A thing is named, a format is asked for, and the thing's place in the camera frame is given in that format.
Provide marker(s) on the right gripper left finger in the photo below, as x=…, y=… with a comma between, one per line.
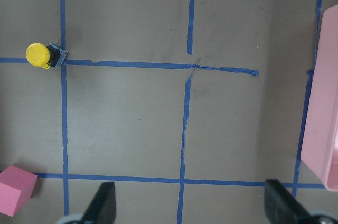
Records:
x=102, y=208

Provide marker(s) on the pink plastic bin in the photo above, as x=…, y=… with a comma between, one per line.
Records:
x=319, y=149

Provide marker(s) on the yellow black push button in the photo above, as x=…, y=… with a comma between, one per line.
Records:
x=45, y=56

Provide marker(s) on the pink cube far side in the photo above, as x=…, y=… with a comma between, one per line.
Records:
x=17, y=186

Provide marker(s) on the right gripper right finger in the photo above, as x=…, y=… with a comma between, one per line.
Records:
x=281, y=207

